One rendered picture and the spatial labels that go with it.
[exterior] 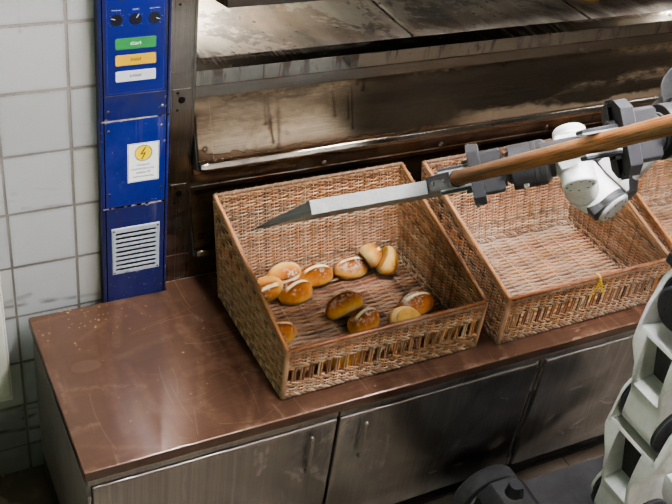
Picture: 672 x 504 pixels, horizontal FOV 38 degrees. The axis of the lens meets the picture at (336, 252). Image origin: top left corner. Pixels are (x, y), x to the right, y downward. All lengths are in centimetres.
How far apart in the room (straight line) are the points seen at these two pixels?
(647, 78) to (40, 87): 178
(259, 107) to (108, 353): 69
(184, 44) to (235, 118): 25
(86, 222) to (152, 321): 29
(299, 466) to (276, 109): 87
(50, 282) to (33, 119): 46
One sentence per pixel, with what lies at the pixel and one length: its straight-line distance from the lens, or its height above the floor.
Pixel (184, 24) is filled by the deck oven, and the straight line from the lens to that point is 224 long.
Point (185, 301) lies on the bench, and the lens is 255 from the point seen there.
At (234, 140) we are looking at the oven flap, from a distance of 242.
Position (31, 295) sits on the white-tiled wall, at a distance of 252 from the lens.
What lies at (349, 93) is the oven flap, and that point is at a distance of 253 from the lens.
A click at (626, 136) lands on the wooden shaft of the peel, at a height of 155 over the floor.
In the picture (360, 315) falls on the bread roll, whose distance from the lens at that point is 246.
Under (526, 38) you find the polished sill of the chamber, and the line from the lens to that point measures 274.
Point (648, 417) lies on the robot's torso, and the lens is 240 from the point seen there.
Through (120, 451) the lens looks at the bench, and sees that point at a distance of 219.
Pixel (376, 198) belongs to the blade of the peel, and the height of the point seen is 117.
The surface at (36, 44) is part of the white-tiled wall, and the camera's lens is 216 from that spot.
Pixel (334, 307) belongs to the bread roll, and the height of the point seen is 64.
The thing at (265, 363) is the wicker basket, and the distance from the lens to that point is 235.
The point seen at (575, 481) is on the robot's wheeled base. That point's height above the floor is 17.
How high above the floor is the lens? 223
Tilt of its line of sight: 37 degrees down
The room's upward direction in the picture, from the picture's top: 9 degrees clockwise
